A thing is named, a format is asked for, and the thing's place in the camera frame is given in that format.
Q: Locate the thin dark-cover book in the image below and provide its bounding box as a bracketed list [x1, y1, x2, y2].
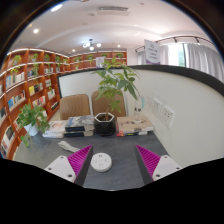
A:
[62, 129, 95, 139]

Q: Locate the round white power strip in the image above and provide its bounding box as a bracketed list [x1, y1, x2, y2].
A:
[90, 152, 113, 173]

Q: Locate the orange bookshelf unit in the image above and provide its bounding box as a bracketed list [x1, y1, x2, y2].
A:
[0, 47, 129, 161]

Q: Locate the clear acrylic sign stand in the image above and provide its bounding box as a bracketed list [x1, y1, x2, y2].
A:
[132, 96, 146, 123]

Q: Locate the white wall socket panel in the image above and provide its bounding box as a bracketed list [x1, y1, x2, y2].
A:
[160, 105, 176, 130]
[151, 97, 164, 119]

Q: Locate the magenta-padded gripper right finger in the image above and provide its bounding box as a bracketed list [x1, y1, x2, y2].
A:
[134, 144, 183, 186]

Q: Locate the leafy plant in white pot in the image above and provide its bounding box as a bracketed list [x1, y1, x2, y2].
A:
[16, 102, 51, 148]

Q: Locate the red-spine book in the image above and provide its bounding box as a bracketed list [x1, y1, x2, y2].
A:
[115, 130, 149, 138]

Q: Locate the beige-cover book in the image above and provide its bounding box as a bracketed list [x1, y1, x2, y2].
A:
[116, 115, 155, 135]

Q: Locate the white paper sign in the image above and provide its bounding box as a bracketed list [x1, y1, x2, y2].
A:
[143, 38, 162, 65]

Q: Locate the small tree in black pot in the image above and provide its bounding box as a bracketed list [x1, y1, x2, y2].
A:
[91, 56, 141, 137]

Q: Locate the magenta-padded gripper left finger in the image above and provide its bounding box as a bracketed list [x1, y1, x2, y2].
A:
[43, 144, 94, 187]

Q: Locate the white curtain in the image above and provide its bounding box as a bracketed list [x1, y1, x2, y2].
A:
[159, 42, 224, 83]

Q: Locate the white power strip cable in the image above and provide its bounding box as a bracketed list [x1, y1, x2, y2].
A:
[57, 139, 81, 154]

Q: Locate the ceiling air vent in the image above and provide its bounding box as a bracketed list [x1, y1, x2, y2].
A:
[96, 5, 130, 17]

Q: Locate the multi-bulb ceiling lamp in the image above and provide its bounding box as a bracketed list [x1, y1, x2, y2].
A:
[82, 37, 103, 52]

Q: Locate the tan padded chair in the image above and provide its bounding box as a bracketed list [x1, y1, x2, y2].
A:
[58, 93, 92, 121]
[90, 89, 127, 118]

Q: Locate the small white poster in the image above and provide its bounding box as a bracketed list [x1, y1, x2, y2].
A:
[95, 55, 107, 69]

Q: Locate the white book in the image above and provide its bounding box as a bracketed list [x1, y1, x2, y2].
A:
[42, 130, 65, 139]
[46, 119, 70, 134]

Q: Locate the dark metal rail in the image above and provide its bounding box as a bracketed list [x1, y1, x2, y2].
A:
[134, 34, 215, 54]

